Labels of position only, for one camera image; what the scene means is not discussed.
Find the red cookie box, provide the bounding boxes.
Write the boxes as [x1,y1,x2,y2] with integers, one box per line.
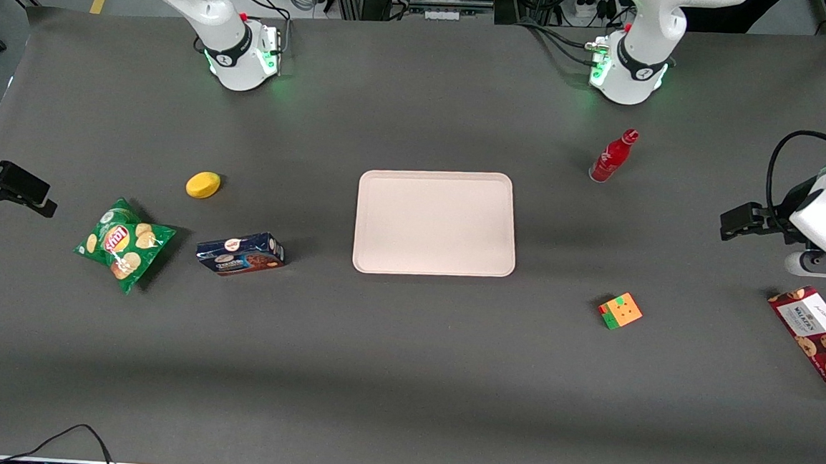
[762,284,826,404]

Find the blue cookie box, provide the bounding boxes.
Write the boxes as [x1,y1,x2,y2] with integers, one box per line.
[195,228,287,281]

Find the orange green puzzle cube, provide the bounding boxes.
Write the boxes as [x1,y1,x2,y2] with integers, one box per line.
[597,291,644,333]

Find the black floor cable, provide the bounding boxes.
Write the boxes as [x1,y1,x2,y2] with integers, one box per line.
[0,418,122,464]

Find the yellow lemon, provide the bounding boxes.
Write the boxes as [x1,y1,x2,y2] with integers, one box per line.
[185,170,222,200]

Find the green chips bag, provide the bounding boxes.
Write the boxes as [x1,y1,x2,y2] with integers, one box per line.
[71,195,180,298]

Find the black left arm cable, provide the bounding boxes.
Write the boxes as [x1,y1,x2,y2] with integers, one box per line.
[764,77,826,218]

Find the black left base cables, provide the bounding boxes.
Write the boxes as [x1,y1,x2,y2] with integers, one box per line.
[513,19,606,67]

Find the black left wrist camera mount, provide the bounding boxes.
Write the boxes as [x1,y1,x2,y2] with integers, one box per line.
[762,206,797,243]

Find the white power strip with plugs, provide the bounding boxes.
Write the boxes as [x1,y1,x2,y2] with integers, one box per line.
[571,0,618,24]

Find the black right base cable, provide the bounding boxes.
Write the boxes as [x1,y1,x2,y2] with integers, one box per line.
[234,0,295,60]

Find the red drink bottle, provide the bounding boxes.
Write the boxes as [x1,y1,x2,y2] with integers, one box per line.
[588,126,640,185]

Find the dark grey table cover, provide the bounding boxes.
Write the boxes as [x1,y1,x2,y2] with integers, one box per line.
[0,0,826,464]

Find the beige plastic tray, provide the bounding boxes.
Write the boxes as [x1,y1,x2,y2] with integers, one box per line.
[351,164,522,283]

